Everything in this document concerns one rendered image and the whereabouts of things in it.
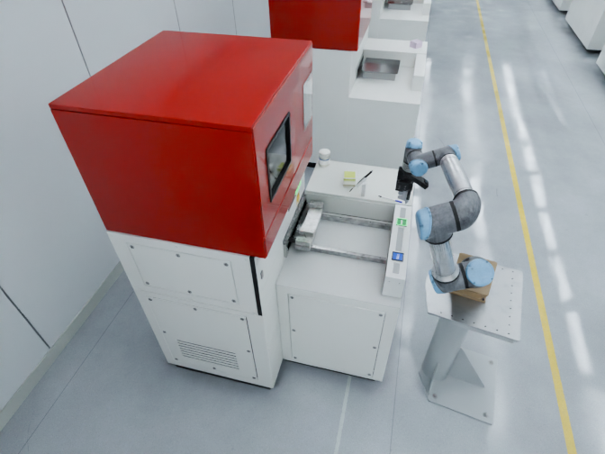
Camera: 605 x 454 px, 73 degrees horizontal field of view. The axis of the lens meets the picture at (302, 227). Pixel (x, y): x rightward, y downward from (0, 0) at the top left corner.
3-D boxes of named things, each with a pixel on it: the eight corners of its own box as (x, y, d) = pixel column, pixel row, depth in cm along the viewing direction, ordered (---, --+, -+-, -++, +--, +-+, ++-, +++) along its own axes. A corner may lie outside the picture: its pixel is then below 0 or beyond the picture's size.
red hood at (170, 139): (105, 230, 180) (46, 104, 139) (188, 138, 237) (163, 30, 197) (267, 259, 165) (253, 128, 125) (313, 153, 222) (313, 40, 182)
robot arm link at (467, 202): (491, 205, 140) (455, 135, 177) (458, 214, 143) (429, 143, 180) (493, 230, 147) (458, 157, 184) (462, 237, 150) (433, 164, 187)
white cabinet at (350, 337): (283, 366, 263) (275, 285, 207) (316, 258, 331) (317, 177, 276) (383, 389, 250) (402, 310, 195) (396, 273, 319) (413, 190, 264)
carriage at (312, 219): (294, 249, 221) (294, 245, 219) (311, 207, 247) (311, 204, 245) (309, 251, 219) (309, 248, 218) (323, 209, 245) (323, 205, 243)
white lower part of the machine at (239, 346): (169, 369, 262) (131, 289, 207) (220, 275, 320) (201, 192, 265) (274, 395, 248) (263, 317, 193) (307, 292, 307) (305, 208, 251)
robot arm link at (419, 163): (435, 158, 174) (429, 144, 182) (409, 166, 176) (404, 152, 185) (437, 172, 179) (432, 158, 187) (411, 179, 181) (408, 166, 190)
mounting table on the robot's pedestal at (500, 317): (514, 287, 220) (523, 271, 211) (510, 356, 190) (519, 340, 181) (429, 263, 233) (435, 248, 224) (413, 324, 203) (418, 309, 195)
